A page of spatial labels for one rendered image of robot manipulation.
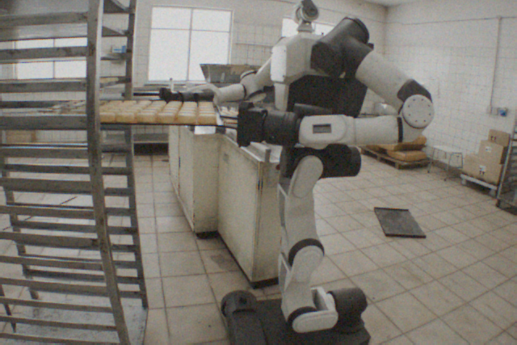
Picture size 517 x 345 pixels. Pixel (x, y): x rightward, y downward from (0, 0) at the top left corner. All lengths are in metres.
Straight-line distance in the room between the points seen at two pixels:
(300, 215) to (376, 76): 0.57
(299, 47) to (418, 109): 0.39
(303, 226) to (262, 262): 0.76
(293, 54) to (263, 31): 4.73
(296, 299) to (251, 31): 4.81
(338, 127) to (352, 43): 0.23
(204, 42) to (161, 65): 0.81
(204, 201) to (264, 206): 0.75
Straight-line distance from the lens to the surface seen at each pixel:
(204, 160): 2.25
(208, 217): 2.41
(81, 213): 0.96
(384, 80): 0.80
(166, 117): 0.85
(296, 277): 1.22
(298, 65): 0.93
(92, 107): 0.83
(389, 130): 0.77
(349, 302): 1.50
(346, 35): 0.85
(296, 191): 1.05
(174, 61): 5.40
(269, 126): 0.78
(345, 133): 0.74
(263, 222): 1.74
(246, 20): 5.59
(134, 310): 1.67
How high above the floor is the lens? 1.27
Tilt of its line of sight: 14 degrees down
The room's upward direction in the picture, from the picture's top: 4 degrees clockwise
